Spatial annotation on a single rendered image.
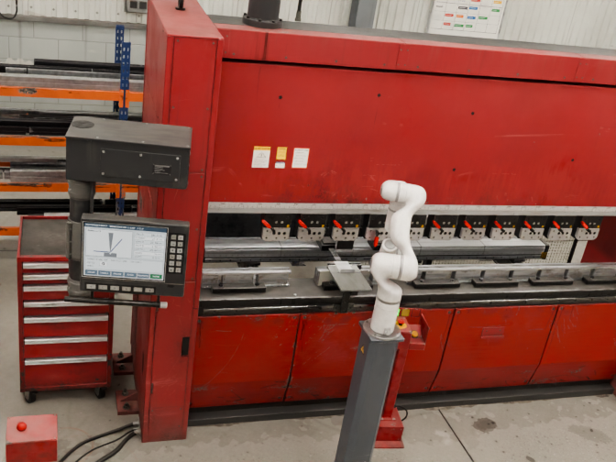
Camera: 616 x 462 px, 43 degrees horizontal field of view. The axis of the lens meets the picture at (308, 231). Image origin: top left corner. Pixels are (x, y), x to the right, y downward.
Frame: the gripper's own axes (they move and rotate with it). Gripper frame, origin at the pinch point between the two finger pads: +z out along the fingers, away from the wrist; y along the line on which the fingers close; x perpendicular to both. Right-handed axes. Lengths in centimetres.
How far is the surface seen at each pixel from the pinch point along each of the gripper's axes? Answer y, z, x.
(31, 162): 191, 95, 191
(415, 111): 52, -75, -24
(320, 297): -5.6, 3.9, 36.6
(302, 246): 34, 14, 35
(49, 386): -1, 54, 192
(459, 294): -16, 19, -49
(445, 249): 21, 32, -58
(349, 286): -9.0, -9.6, 22.4
